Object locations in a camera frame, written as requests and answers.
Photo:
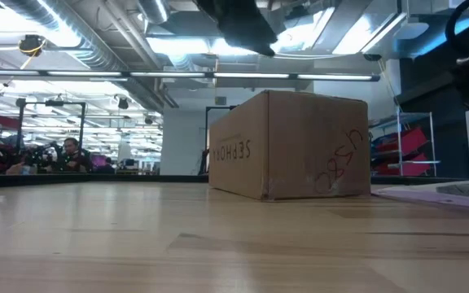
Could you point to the purple-edged mesh zip pouch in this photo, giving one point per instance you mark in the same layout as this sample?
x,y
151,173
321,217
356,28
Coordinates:
x,y
430,196

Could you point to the brown Sephora cardboard box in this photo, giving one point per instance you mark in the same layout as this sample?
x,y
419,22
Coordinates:
x,y
299,150

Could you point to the black background robot arm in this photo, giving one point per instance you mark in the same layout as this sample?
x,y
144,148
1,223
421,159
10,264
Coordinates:
x,y
39,156

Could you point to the long ceiling light bar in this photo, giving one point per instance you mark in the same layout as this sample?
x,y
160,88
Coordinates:
x,y
169,75

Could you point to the red storage bin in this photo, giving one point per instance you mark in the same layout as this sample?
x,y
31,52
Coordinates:
x,y
409,167
405,140

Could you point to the white pillar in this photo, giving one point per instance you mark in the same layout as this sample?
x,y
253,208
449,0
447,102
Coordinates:
x,y
183,142

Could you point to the person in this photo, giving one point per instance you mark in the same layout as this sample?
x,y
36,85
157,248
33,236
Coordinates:
x,y
71,156

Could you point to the grey wall vent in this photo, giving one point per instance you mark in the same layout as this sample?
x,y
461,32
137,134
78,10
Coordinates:
x,y
220,100

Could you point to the black gantry frame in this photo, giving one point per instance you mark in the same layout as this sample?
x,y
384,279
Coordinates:
x,y
19,134
208,122

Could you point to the black ceiling camera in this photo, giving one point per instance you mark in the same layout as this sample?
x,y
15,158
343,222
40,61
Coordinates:
x,y
123,103

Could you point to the black table frame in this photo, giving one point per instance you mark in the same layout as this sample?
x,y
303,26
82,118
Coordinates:
x,y
96,179

